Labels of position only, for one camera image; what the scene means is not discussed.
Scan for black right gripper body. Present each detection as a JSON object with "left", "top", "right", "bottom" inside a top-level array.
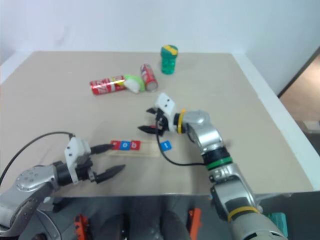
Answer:
[{"left": 154, "top": 109, "right": 169, "bottom": 137}]

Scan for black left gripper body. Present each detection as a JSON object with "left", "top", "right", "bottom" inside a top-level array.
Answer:
[{"left": 75, "top": 154, "right": 99, "bottom": 184}]

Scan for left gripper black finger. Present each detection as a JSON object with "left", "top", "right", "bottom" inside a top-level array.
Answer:
[
  {"left": 89, "top": 143, "right": 114, "bottom": 155},
  {"left": 94, "top": 164, "right": 126, "bottom": 185}
]

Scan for red letter b block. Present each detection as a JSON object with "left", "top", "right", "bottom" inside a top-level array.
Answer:
[{"left": 129, "top": 140, "right": 142, "bottom": 152}]

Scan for wooden letter tray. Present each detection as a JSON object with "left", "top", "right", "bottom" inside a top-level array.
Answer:
[{"left": 106, "top": 139, "right": 161, "bottom": 159}]

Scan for blue letter o block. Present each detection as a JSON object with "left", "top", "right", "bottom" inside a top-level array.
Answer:
[{"left": 118, "top": 140, "right": 132, "bottom": 152}]

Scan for blue letter t block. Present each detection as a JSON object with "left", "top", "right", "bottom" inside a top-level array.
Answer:
[{"left": 160, "top": 140, "right": 174, "bottom": 153}]

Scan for green and white cup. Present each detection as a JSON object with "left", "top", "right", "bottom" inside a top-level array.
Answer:
[{"left": 121, "top": 73, "right": 146, "bottom": 95}]

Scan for short red soda can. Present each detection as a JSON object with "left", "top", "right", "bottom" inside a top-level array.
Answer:
[{"left": 139, "top": 63, "right": 159, "bottom": 92}]

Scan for long red soda can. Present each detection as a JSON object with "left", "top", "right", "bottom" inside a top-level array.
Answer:
[{"left": 89, "top": 75, "right": 127, "bottom": 97}]

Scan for orange and black tool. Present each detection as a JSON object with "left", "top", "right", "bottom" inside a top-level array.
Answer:
[
  {"left": 187, "top": 207, "right": 202, "bottom": 239},
  {"left": 73, "top": 213, "right": 90, "bottom": 239}
]

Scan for green bottle with yellow cap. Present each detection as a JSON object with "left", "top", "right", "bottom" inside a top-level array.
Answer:
[{"left": 160, "top": 44, "right": 179, "bottom": 75}]

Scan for dark rounded shape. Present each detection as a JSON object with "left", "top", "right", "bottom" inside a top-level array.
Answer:
[{"left": 159, "top": 210, "right": 191, "bottom": 240}]

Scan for grey blurry floor object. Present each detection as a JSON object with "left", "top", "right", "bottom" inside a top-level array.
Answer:
[{"left": 301, "top": 119, "right": 320, "bottom": 137}]

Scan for teal green box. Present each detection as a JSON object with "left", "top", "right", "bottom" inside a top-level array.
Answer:
[{"left": 264, "top": 211, "right": 287, "bottom": 236}]

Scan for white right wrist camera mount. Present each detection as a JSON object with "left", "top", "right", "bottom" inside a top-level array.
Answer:
[{"left": 154, "top": 92, "right": 178, "bottom": 132}]

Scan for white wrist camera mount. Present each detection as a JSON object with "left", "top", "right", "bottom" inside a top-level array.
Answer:
[
  {"left": 64, "top": 136, "right": 92, "bottom": 185},
  {"left": 154, "top": 92, "right": 178, "bottom": 132}
]

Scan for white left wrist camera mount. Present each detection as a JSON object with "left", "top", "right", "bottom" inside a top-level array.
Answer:
[{"left": 64, "top": 136, "right": 92, "bottom": 185}]

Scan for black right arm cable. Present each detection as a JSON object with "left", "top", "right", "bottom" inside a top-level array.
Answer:
[{"left": 155, "top": 124, "right": 209, "bottom": 167}]

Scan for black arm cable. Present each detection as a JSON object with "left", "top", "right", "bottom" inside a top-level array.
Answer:
[
  {"left": 155, "top": 124, "right": 209, "bottom": 167},
  {"left": 0, "top": 131, "right": 76, "bottom": 186}
]

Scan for black bracket under table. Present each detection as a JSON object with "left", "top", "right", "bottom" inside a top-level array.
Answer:
[{"left": 43, "top": 196, "right": 64, "bottom": 214}]

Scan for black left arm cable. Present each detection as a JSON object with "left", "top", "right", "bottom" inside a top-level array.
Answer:
[{"left": 0, "top": 131, "right": 76, "bottom": 186}]

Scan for dark brown door frame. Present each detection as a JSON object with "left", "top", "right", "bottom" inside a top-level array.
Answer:
[{"left": 276, "top": 45, "right": 320, "bottom": 99}]

